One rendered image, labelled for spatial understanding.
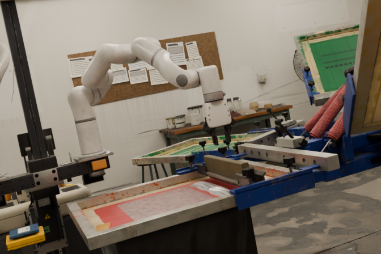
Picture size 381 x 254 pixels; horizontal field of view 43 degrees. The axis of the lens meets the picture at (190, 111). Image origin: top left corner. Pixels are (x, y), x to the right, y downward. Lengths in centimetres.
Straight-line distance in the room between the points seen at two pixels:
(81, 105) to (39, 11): 355
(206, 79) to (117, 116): 386
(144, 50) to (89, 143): 51
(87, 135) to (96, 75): 27
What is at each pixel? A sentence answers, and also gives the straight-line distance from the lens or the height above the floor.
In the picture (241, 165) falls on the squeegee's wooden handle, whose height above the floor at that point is 105.
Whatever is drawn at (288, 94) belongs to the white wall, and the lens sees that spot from 648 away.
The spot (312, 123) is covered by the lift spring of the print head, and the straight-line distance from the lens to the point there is 239.
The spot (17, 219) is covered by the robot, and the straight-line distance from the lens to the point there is 270.
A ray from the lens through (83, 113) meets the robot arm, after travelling 215.
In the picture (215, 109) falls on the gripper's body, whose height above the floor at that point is 126.
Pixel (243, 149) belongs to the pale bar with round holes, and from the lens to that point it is 222.
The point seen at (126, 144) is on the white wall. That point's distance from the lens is 565.
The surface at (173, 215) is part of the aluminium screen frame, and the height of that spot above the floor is 98.
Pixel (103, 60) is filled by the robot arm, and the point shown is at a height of 153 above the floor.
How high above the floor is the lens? 138
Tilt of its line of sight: 4 degrees down
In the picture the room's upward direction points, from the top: 11 degrees counter-clockwise
